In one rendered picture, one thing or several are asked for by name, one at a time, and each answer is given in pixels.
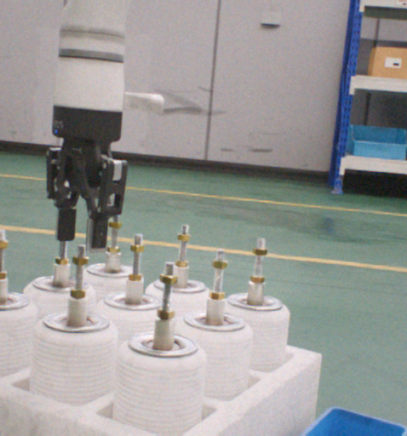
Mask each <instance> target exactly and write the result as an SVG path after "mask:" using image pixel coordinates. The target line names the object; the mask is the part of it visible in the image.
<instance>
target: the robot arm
mask: <svg viewBox="0 0 407 436"><path fill-rule="evenodd" d="M132 2H133V0H70V2H69V3H68V4H67V5H66V6H65V7H64V8H63V10H62V15H61V19H60V26H59V29H60V42H59V58H58V64H57V70H56V74H55V75H54V77H55V81H54V95H53V99H54V110H53V127H52V132H53V135H55V137H57V138H61V139H63V141H62V145H61V148H52V147H49V148H48V149H47V152H46V196H47V198H48V199H53V201H54V206H55V207H57V210H56V227H55V238H56V239H57V240H59V241H72V240H73V239H74V237H75V223H77V209H74V208H73V207H75V206H77V202H78V200H79V196H80V194H81V198H82V199H84V200H85V202H86V207H87V211H88V217H89V219H87V231H86V244H85V250H86V252H87V253H90V254H101V253H104V252H105V250H106V245H107V235H108V221H109V219H111V218H112V217H113V216H116V215H121V214H122V212H123V201H124V194H125V187H126V181H127V174H128V167H129V166H128V162H127V161H126V160H114V159H112V152H111V143H112V142H116V141H119V140H120V138H121V128H122V115H123V110H130V111H137V112H149V113H151V112H157V113H163V104H164V100H163V97H162V96H161V95H151V94H139V93H128V92H123V91H124V79H123V57H124V45H125V24H126V19H127V16H128V13H129V9H131V5H132ZM57 168H58V169H57ZM55 178H56V181H55V186H56V187H57V189H54V180H55ZM99 188H100V189H99ZM70 192H71V195H70ZM113 193H115V195H114V203H113V204H112V203H111V195H112V194H113ZM95 199H98V205H97V207H96V204H95Z"/></svg>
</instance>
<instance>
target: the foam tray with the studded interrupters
mask: <svg viewBox="0 0 407 436"><path fill-rule="evenodd" d="M320 364H321V354H319V353H316V352H313V351H308V350H305V349H301V348H298V347H291V346H287V345H286V354H285V362H284V364H283V365H282V366H279V367H278V369H277V370H275V371H274V372H272V373H263V372H260V371H256V370H253V369H249V377H248V386H247V390H246V391H244V392H243V393H241V394H239V395H238V397H237V398H235V399H233V400H231V401H220V400H215V399H210V398H209V397H207V396H203V402H202V404H203V405H202V413H201V422H199V423H198V425H197V426H195V427H193V428H192V429H190V430H189V431H186V432H185V433H183V434H182V436H300V435H301V433H302V432H303V431H306V430H307V429H308V428H309V427H310V426H311V425H312V424H313V423H314V417H315V410H316V402H317V395H318V379H319V371H320ZM30 377H31V367H29V368H26V369H24V370H21V371H18V373H15V374H13V375H10V376H6V377H4V378H1V379H0V436H158V435H156V434H155V433H151V432H148V431H146V430H142V429H139V428H137V427H132V426H129V425H126V424H123V423H121V422H115V421H113V420H112V408H113V397H115V396H114V393H115V387H114V391H111V392H109V393H108V394H107V395H105V396H103V397H101V398H98V399H96V400H94V401H92V402H90V403H88V404H86V405H85V406H81V407H74V406H69V405H67V404H62V402H60V401H56V400H53V399H49V398H46V397H43V396H40V395H37V394H35V393H29V382H30V381H29V379H30Z"/></svg>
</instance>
